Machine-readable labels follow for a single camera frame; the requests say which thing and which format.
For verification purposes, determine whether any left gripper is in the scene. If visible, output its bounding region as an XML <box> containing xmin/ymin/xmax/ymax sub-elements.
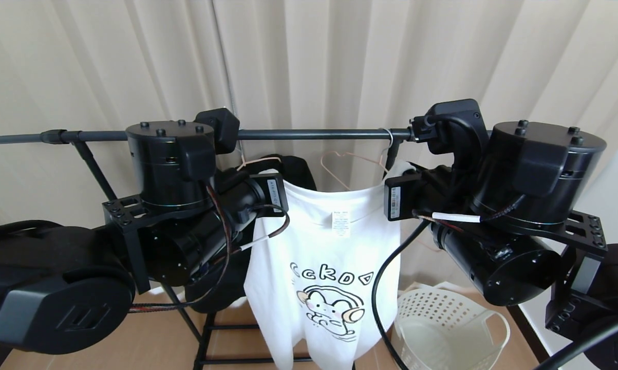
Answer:
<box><xmin>139</xmin><ymin>174</ymin><xmax>289</xmax><ymax>286</ymax></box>

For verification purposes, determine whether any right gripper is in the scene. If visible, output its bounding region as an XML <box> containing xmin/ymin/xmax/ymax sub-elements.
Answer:
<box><xmin>384</xmin><ymin>165</ymin><xmax>564</xmax><ymax>306</ymax></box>

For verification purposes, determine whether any pink clothes hanger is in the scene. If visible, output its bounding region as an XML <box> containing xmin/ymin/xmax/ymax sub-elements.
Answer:
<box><xmin>321</xmin><ymin>128</ymin><xmax>396</xmax><ymax>192</ymax></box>
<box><xmin>236</xmin><ymin>152</ymin><xmax>284</xmax><ymax>173</ymax></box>

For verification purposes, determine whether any white garment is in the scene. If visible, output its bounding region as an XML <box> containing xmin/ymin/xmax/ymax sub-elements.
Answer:
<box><xmin>244</xmin><ymin>160</ymin><xmax>417</xmax><ymax>370</ymax></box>

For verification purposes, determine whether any black garment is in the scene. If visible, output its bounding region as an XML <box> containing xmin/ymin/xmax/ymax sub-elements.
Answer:
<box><xmin>185</xmin><ymin>154</ymin><xmax>317</xmax><ymax>314</ymax></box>

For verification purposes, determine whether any white laundry basket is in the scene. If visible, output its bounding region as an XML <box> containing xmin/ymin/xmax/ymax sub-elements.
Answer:
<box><xmin>391</xmin><ymin>283</ymin><xmax>511</xmax><ymax>370</ymax></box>

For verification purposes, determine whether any black clothes rack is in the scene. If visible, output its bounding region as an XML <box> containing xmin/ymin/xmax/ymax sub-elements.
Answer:
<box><xmin>0</xmin><ymin>126</ymin><xmax>417</xmax><ymax>370</ymax></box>

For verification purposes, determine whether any beige curtain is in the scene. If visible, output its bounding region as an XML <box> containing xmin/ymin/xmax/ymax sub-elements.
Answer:
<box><xmin>0</xmin><ymin>0</ymin><xmax>618</xmax><ymax>288</ymax></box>

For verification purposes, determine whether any black cable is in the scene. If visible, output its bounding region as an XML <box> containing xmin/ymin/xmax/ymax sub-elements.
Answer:
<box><xmin>371</xmin><ymin>116</ymin><xmax>618</xmax><ymax>370</ymax></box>

